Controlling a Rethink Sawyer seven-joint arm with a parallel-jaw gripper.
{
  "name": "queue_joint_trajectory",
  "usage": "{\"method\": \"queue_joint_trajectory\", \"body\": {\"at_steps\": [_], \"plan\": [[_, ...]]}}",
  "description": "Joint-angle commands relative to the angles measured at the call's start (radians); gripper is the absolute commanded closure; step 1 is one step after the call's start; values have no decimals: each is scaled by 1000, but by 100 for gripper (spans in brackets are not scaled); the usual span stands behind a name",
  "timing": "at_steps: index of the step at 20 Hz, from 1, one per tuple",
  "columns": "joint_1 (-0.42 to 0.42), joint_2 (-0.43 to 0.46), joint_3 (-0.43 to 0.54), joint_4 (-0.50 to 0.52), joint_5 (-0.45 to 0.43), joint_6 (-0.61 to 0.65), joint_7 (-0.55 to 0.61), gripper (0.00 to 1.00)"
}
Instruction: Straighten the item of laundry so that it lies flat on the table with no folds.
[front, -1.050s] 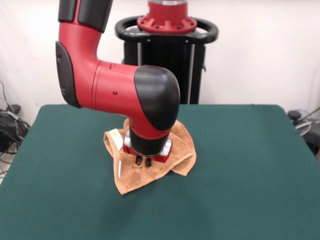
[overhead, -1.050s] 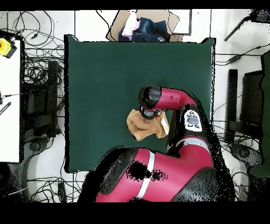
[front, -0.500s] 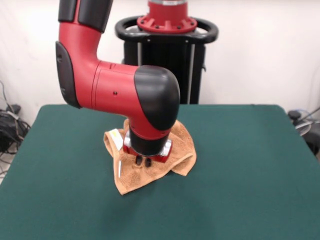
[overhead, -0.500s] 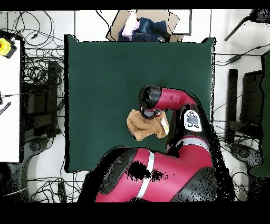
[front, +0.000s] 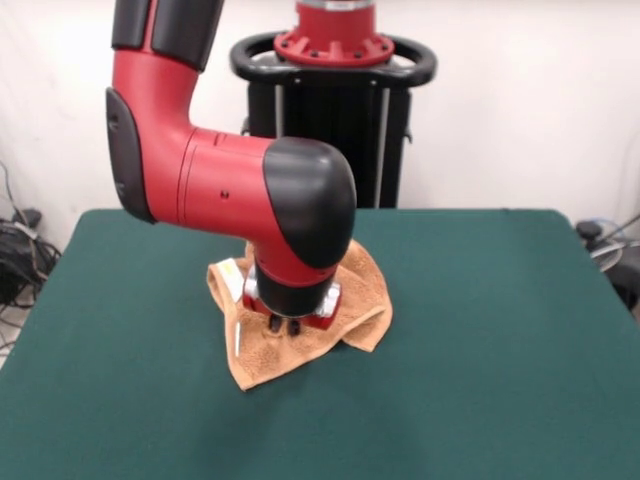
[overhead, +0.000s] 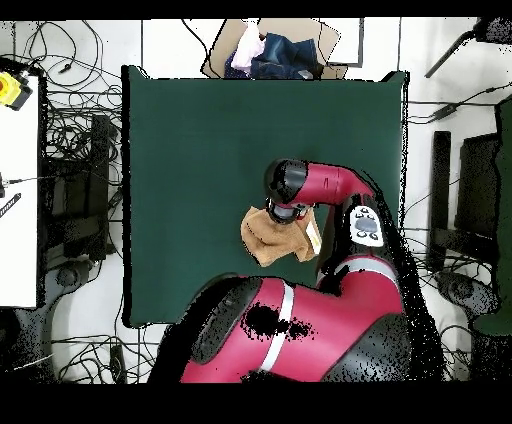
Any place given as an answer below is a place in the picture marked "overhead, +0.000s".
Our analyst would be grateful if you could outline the tan terry towel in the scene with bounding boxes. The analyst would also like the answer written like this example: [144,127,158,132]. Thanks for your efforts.
[239,205,323,268]

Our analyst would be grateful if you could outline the dark green table cloth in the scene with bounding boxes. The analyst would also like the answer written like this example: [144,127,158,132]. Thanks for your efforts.
[121,65,409,328]

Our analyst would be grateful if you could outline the dark blue jeans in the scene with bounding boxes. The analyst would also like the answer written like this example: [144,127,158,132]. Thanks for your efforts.
[223,32,324,80]

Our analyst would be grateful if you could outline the pale pink garment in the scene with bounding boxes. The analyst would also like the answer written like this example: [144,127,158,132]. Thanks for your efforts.
[230,21,266,75]

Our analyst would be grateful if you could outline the black chair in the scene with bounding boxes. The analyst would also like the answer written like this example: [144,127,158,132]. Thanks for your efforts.
[427,130,501,273]
[37,113,121,265]

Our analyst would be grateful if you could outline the cardboard box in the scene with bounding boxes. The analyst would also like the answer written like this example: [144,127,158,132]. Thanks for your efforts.
[200,17,349,80]

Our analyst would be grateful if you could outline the black power strip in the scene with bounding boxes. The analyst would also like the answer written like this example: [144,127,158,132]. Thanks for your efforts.
[109,343,127,383]

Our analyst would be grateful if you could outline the white desk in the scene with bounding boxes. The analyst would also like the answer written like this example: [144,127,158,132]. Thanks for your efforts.
[0,75,41,308]

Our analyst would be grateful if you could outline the black strip with marks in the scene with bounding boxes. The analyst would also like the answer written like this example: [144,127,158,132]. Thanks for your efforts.
[0,192,22,219]

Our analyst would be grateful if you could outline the dark green fabric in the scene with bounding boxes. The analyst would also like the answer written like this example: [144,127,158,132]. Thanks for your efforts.
[473,95,512,335]

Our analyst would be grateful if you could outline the yellow emergency stop box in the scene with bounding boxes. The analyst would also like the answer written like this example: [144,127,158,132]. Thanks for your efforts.
[0,71,34,112]

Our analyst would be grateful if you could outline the black stand pole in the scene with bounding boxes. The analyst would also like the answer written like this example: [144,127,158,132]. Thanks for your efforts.
[424,17,512,79]

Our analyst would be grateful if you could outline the black cable tangle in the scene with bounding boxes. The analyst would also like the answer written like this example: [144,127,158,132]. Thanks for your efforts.
[401,179,501,381]
[51,331,161,383]
[13,19,123,169]

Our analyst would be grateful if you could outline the dark metal frame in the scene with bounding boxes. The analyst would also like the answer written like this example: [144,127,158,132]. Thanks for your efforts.
[327,17,365,68]

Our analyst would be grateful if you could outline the black power adapter with cable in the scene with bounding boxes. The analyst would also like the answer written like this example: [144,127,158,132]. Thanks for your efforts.
[406,81,512,124]

